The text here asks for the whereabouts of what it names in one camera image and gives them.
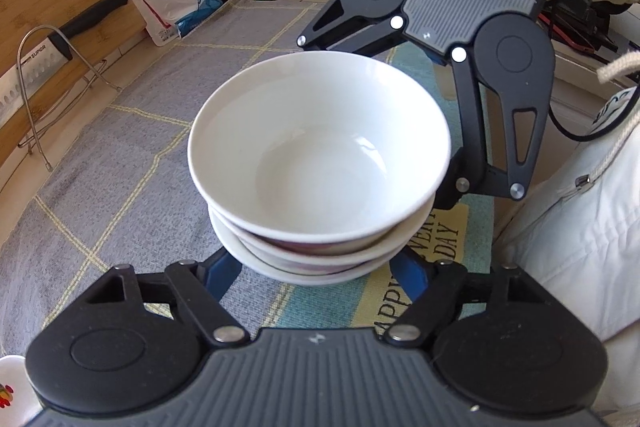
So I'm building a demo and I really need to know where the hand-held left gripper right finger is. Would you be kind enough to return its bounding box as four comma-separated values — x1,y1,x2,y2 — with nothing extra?
382,254,551,348

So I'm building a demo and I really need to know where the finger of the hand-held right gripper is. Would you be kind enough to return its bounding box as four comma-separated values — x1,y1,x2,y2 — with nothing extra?
296,0,406,56
434,49,551,210

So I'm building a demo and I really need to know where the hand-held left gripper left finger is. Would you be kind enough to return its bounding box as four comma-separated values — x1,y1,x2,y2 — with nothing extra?
85,249,249,348

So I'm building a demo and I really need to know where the white pink flower bowl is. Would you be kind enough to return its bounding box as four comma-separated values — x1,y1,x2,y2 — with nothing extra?
187,52,453,253
210,212,436,288
206,199,437,269

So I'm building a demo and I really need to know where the white fruit print plate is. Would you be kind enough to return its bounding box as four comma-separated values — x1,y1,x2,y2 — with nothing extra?
0,354,42,427

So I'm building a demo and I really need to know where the dark red object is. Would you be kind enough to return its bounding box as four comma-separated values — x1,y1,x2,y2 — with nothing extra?
542,0,622,56

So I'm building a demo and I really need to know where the grey checked cloth mat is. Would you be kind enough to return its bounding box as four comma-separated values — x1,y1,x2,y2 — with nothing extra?
0,0,506,358

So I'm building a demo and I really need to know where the person's white jacket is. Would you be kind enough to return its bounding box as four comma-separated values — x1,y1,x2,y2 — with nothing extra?
492,57,640,427

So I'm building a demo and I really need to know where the white and blue pouch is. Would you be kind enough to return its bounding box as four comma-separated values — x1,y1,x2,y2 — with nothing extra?
122,0,224,48

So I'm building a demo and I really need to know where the black cable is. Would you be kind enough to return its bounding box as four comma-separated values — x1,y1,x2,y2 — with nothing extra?
547,104,608,142

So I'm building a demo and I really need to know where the metal wire rack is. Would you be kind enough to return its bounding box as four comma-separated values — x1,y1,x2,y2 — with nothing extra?
16,24,122,171

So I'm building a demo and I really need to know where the black handled cleaver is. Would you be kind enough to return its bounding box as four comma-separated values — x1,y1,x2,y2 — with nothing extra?
0,0,129,128

